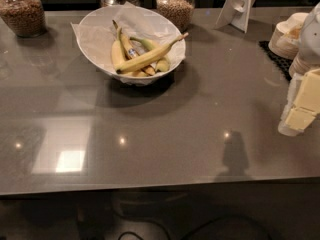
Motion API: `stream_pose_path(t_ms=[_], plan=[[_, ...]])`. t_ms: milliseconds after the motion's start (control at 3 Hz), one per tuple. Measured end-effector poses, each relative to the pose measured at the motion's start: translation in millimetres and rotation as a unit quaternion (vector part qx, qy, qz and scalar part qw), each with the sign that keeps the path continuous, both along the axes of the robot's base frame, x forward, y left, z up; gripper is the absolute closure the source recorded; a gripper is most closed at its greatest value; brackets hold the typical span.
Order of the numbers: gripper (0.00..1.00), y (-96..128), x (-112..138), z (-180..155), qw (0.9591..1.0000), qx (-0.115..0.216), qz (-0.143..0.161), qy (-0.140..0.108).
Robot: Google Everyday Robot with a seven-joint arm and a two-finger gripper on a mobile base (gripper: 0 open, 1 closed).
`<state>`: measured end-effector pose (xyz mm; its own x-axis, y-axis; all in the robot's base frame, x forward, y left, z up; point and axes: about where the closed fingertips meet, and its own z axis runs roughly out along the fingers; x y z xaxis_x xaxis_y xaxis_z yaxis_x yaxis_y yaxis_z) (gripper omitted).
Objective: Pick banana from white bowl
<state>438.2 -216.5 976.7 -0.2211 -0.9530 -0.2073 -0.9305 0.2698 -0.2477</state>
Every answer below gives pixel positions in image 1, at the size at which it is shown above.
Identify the left glass jar of grains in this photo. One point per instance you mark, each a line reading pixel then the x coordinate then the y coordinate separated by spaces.
pixel 26 18

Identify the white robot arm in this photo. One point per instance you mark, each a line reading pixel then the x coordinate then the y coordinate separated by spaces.
pixel 309 39

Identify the glass jar of grains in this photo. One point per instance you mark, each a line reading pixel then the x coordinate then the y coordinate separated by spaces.
pixel 179 12
pixel 26 18

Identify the right glass jar of grains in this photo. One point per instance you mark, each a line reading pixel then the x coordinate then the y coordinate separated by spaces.
pixel 179 12

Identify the long top yellow banana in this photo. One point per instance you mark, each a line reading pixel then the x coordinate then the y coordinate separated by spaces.
pixel 147 58

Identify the white folded card stand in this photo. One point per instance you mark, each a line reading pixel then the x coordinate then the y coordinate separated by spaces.
pixel 235 13

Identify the black rubber mat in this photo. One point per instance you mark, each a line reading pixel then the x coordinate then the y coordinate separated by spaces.
pixel 282 64

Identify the white bowl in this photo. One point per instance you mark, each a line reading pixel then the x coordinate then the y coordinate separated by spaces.
pixel 95 35

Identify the left yellow banana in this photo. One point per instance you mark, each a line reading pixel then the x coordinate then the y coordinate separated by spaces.
pixel 118 56

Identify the banana with blue sticker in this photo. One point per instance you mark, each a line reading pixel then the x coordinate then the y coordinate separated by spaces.
pixel 130 53

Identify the white paper liner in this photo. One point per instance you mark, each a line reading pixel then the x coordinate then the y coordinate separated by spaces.
pixel 131 44

